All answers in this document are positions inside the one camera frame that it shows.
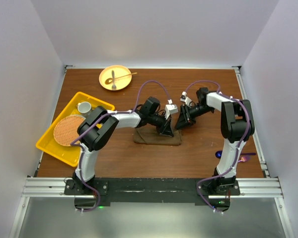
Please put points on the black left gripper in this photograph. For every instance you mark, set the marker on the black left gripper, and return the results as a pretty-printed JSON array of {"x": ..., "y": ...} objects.
[{"x": 167, "y": 130}]

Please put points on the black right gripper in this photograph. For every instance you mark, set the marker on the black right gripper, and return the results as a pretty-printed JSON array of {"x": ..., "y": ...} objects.
[{"x": 185, "y": 118}]

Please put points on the brown cloth napkin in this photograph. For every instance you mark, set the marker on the brown cloth napkin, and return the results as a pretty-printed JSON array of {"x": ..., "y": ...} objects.
[{"x": 149, "y": 136}]

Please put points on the iridescent blue spoon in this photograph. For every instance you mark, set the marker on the iridescent blue spoon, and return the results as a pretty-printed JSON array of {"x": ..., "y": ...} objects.
[{"x": 218, "y": 154}]

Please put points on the iridescent purple fork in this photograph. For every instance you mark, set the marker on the iridescent purple fork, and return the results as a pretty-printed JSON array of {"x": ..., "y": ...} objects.
[{"x": 244, "y": 158}]

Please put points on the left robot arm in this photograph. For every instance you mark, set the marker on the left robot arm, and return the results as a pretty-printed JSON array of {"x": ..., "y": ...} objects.
[{"x": 96, "y": 130}]

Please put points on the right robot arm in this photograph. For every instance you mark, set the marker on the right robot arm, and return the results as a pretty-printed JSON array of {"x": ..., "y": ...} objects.
[{"x": 236, "y": 128}]

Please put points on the silver fork on plate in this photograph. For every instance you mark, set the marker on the silver fork on plate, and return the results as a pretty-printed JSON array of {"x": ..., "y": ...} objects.
[{"x": 113, "y": 80}]

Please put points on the beige round plate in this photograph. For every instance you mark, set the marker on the beige round plate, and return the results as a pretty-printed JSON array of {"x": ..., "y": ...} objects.
[{"x": 119, "y": 71}]

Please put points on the gold spoon on plate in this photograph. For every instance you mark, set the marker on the gold spoon on plate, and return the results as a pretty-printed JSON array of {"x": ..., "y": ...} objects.
[{"x": 109, "y": 80}]

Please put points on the grey mug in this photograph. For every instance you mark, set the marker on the grey mug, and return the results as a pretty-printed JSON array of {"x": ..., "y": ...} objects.
[{"x": 84, "y": 108}]

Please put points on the yellow plastic tray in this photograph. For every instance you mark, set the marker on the yellow plastic tray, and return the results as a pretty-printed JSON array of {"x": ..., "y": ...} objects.
[{"x": 69, "y": 155}]

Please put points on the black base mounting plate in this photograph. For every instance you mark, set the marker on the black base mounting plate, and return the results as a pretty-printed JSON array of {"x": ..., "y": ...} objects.
[{"x": 105, "y": 191}]

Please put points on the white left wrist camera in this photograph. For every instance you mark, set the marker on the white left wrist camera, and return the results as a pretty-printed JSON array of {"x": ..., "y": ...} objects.
[{"x": 170, "y": 109}]

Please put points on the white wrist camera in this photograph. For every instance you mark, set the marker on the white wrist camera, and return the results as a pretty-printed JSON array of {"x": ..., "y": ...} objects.
[
  {"x": 185, "y": 99},
  {"x": 170, "y": 109}
]

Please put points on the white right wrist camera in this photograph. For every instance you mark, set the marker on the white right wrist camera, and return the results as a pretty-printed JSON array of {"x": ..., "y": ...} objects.
[{"x": 185, "y": 99}]

